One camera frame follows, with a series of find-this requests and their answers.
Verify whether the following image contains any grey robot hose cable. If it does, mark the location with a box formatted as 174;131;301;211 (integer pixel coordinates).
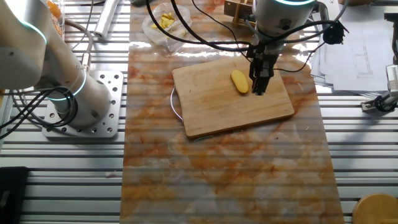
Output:
63;18;94;74

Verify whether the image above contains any white paper sheet stack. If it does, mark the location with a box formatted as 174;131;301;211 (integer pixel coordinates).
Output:
310;2;397;94

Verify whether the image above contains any black camera cable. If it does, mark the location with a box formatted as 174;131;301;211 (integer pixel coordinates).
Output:
170;0;340;46

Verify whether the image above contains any yellow peeled potato half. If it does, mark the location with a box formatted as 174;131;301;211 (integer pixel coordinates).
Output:
230;69;249;94

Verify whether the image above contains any wooden knife rack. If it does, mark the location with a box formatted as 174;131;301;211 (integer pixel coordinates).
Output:
223;0;259;29

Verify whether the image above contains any white plastic wrap roll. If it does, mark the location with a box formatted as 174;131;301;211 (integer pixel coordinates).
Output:
93;0;121;40

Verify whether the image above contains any thick black cable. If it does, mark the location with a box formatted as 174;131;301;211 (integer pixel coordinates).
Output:
145;0;259;52

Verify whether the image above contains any orange fruit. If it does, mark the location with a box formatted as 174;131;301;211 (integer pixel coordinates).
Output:
52;18;65;37
46;1;63;19

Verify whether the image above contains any black plastic case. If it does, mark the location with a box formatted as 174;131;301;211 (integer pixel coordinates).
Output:
0;166;29;224

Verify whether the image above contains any wooden cutting board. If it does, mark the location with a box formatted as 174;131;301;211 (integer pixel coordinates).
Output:
170;50;295;139

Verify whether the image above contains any grey camera mounting bracket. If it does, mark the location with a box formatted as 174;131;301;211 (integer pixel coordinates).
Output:
317;1;331;23

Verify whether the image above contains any looped black cable bundle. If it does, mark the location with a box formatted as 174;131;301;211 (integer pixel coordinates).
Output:
0;86;79;141

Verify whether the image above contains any metal robot mounting plate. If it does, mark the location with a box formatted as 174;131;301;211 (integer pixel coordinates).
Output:
42;70;124;139

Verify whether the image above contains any clear plastic fruit container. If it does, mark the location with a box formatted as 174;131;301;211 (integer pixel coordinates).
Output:
45;0;65;37

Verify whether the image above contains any wooden round base stand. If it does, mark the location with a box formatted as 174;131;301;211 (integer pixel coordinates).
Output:
352;193;398;224

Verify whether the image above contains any plastic bag of potato pieces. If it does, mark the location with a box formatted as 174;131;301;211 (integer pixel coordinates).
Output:
142;2;193;54

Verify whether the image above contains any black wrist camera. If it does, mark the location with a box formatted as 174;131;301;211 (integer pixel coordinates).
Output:
322;20;349;45

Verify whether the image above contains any grey camera on clamp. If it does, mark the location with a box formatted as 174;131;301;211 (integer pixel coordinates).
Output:
360;64;398;113

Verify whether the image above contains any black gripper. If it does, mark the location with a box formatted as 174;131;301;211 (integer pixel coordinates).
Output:
248;42;282;96

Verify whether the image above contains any grey green cloth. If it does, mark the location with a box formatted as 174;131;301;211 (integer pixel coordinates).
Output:
129;0;155;7

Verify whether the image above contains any orange marble pattern mat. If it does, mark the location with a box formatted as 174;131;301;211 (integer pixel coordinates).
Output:
119;0;346;224

